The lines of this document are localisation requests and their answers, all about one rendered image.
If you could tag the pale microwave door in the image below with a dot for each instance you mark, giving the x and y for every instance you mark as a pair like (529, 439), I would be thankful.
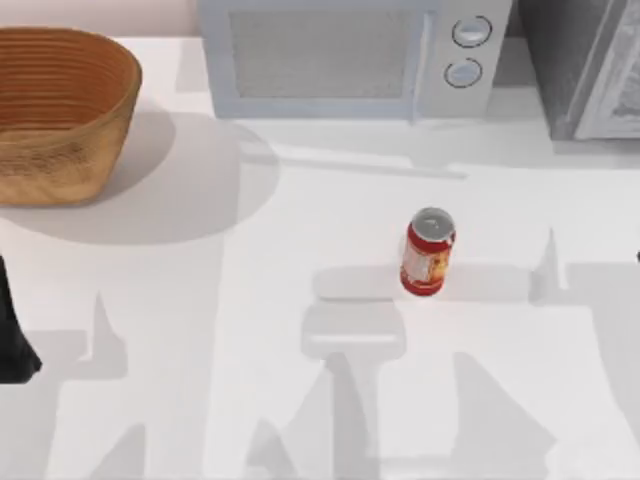
(320, 55)

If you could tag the pale microwave oven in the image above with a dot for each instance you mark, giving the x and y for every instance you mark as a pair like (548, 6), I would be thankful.
(492, 60)

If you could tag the brown wicker basket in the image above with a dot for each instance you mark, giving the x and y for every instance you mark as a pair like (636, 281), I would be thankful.
(60, 120)

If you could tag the round microwave knob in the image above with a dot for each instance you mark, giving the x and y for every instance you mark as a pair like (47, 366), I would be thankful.
(471, 30)
(463, 73)

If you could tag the red and white can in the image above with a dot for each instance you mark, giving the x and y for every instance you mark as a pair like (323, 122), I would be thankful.
(425, 260)

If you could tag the grey cabinet door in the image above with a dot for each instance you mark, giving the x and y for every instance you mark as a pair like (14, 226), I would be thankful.
(612, 80)

